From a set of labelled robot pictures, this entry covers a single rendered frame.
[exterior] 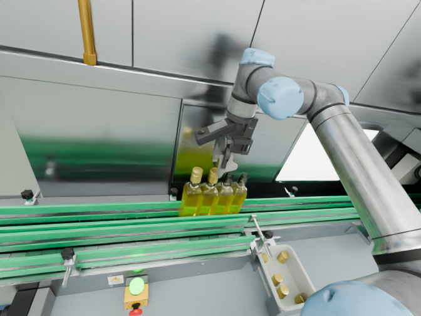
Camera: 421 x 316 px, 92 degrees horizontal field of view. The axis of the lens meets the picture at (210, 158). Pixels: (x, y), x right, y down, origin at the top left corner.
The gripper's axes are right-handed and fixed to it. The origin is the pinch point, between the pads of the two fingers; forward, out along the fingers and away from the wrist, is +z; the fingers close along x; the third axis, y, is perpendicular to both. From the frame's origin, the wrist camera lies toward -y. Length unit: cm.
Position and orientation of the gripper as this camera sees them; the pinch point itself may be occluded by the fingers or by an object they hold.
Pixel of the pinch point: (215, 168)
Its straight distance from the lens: 66.2
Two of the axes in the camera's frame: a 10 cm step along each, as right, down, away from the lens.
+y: 9.5, 0.4, 3.1
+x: -2.2, -6.2, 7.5
